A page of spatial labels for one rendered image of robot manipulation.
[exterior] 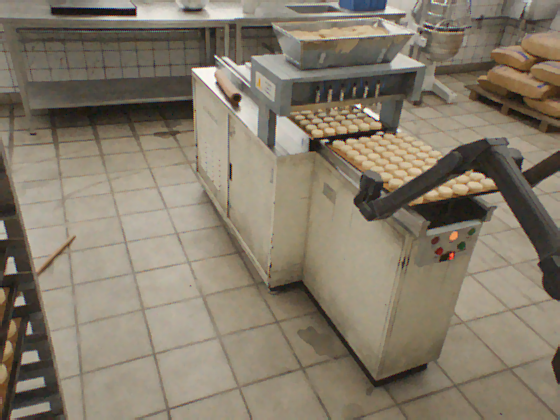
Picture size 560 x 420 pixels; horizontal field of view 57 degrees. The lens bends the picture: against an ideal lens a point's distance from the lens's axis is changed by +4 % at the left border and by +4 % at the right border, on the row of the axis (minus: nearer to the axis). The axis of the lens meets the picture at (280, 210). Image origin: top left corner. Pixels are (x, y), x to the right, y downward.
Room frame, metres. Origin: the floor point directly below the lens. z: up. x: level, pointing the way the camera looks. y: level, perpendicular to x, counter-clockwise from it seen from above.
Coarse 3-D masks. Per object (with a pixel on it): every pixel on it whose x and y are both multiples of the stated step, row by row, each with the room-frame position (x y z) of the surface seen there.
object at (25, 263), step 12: (0, 144) 0.87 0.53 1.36; (0, 156) 0.86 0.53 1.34; (0, 180) 0.86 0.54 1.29; (12, 180) 0.89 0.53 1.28; (0, 192) 0.86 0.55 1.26; (12, 192) 0.86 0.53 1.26; (12, 228) 0.86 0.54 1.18; (24, 228) 0.88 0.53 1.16; (24, 264) 0.86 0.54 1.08; (36, 276) 0.88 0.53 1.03; (36, 288) 0.86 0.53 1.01; (24, 300) 0.85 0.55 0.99; (36, 300) 0.86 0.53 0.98; (36, 324) 0.86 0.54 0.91; (48, 336) 0.87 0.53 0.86; (48, 348) 0.86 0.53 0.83; (60, 384) 0.88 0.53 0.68; (60, 396) 0.86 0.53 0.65
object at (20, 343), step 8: (24, 320) 0.83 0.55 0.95; (24, 328) 0.80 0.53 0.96; (24, 336) 0.78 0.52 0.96; (16, 344) 0.76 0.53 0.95; (24, 344) 0.76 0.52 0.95; (16, 352) 0.74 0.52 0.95; (16, 360) 0.72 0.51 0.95; (16, 368) 0.69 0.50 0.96; (16, 376) 0.67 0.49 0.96; (8, 384) 0.66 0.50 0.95; (16, 384) 0.66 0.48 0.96; (8, 392) 0.65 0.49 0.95; (8, 400) 0.63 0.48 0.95; (8, 408) 0.61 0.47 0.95; (8, 416) 0.59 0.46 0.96
